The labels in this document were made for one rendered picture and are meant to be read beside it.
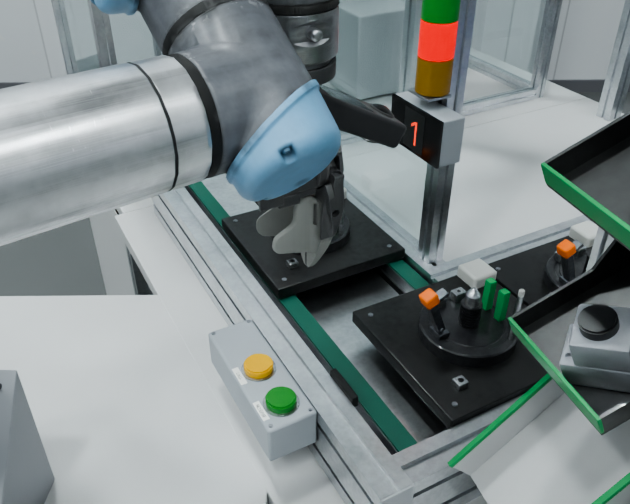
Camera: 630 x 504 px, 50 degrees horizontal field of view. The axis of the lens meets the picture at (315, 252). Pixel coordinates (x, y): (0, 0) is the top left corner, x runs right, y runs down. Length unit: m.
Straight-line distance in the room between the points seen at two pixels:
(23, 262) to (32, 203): 2.68
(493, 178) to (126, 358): 0.94
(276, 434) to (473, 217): 0.77
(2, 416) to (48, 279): 2.04
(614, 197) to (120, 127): 0.36
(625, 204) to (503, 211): 0.97
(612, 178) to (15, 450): 0.69
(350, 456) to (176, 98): 0.56
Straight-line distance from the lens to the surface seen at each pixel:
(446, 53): 0.95
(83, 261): 2.94
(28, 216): 0.35
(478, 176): 1.64
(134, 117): 0.36
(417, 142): 1.00
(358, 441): 0.86
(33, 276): 2.92
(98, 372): 1.12
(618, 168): 0.58
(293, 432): 0.88
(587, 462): 0.74
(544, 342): 0.65
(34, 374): 1.15
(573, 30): 4.62
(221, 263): 1.13
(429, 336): 0.95
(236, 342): 0.98
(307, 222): 0.62
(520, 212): 1.52
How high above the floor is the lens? 1.61
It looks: 35 degrees down
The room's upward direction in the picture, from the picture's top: straight up
